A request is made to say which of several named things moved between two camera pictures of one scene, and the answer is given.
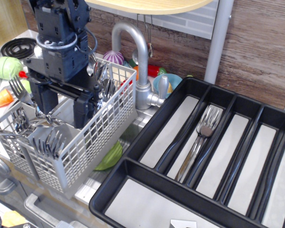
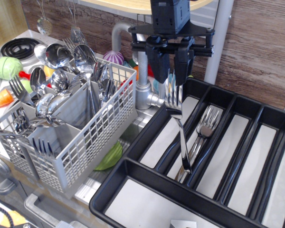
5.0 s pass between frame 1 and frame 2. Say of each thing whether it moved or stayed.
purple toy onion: stayed
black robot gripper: moved
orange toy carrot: stayed
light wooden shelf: stayed
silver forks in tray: stayed
